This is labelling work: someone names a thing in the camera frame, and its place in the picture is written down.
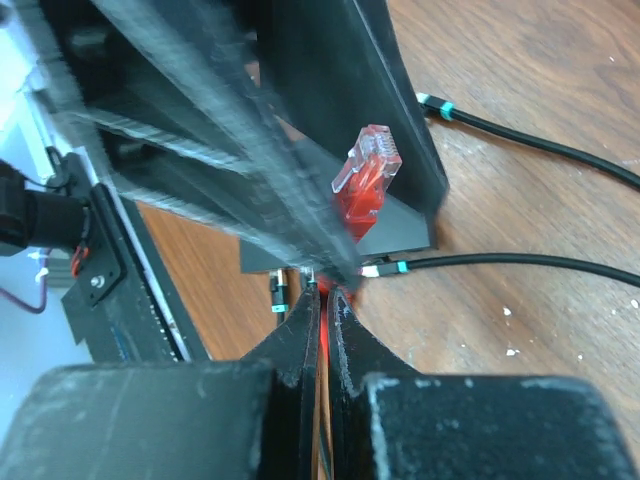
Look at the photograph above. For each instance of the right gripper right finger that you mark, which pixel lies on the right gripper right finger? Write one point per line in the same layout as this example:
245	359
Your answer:
390	421

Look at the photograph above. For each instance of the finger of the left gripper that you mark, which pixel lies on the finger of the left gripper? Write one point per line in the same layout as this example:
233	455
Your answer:
158	94
337	68

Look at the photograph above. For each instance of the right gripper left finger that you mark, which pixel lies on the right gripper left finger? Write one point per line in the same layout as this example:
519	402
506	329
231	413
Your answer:
252	418

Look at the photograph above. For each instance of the black network switch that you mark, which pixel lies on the black network switch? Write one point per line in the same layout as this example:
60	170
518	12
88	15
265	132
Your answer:
399	228

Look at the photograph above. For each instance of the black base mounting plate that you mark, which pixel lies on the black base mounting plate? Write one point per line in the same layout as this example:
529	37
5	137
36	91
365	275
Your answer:
123	305

